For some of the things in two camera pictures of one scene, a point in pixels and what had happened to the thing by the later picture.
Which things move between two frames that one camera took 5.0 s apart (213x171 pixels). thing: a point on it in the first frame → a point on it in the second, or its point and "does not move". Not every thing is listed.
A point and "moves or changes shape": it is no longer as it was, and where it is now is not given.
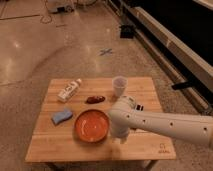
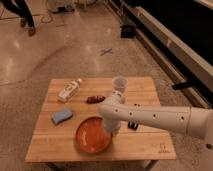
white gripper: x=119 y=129 → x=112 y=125
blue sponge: x=60 y=116 does not move
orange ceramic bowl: x=91 y=126 moves or changes shape
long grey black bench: x=181 y=34 does not move
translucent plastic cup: x=120 y=83 does not move
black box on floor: x=127 y=31 does not move
